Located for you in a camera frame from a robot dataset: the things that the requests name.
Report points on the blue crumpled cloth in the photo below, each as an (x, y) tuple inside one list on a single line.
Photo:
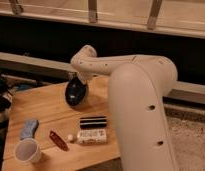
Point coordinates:
[(29, 129)]

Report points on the wooden railing beam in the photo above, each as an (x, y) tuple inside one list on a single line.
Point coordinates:
[(36, 65)]

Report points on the red-brown oblong tool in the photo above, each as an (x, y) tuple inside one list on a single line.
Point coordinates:
[(58, 141)]

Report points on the white paper cup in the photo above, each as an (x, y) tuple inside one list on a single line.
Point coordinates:
[(28, 151)]

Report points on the dark ceramic bowl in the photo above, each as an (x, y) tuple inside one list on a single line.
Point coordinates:
[(75, 92)]

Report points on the white labelled bottle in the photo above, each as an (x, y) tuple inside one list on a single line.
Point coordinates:
[(88, 136)]

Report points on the black striped rectangular box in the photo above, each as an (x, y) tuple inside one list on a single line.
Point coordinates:
[(93, 122)]

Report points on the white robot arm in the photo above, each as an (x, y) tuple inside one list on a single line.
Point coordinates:
[(136, 86)]

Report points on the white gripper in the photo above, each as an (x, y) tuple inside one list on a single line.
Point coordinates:
[(84, 77)]

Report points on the wooden table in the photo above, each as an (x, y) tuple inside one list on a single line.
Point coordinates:
[(47, 104)]

